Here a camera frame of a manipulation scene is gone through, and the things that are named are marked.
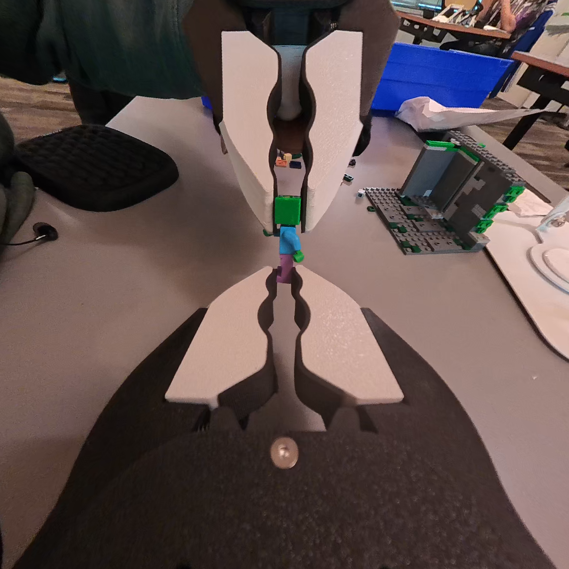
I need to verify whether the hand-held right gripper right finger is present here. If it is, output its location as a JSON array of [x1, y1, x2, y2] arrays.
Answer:
[[290, 264, 405, 431]]

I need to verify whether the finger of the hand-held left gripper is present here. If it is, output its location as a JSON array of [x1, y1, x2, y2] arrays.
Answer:
[[219, 30, 282, 225], [301, 30, 365, 234]]

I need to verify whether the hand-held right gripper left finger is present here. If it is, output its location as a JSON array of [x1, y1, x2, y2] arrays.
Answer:
[[164, 266, 280, 431]]

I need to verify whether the green headed toy minifigure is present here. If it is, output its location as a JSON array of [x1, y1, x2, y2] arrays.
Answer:
[[263, 195, 306, 285]]

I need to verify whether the person's left forearm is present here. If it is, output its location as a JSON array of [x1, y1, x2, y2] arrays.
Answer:
[[0, 0, 206, 101]]

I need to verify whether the scatter of small loose bricks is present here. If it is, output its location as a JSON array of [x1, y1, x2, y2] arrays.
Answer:
[[274, 148, 357, 184]]

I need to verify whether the white crumpled paper bag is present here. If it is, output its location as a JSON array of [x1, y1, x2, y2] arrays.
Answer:
[[395, 95, 557, 132]]

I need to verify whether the wooden top office table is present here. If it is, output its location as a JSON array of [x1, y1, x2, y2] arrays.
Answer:
[[501, 51, 569, 150], [395, 11, 513, 46]]

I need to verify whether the grey brick building model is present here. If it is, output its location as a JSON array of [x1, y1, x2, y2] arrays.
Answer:
[[364, 131, 527, 256]]

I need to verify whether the white rounded board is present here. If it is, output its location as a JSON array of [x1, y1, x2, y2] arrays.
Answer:
[[484, 191, 569, 362]]

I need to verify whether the dark green hoodie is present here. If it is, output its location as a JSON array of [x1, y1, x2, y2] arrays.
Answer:
[[0, 115, 37, 259]]

